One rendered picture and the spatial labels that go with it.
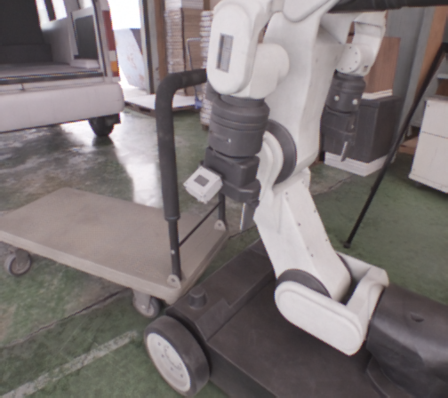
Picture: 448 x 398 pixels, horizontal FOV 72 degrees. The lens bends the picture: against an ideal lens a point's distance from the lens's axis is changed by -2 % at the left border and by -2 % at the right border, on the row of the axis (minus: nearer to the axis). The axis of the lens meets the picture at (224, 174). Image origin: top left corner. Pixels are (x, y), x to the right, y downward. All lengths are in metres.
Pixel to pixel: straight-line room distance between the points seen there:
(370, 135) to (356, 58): 1.45
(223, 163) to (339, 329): 0.43
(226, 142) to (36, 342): 0.93
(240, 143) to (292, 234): 0.33
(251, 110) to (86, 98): 2.29
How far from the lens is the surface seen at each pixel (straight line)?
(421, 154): 2.19
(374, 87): 2.21
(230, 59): 0.42
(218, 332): 0.87
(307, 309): 0.76
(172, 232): 0.85
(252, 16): 0.41
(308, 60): 0.60
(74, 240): 1.23
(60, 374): 1.10
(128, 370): 1.05
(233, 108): 0.45
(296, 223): 0.72
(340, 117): 0.87
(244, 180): 0.50
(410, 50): 2.99
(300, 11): 0.59
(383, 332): 0.75
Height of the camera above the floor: 0.83
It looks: 23 degrees down
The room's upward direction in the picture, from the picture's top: straight up
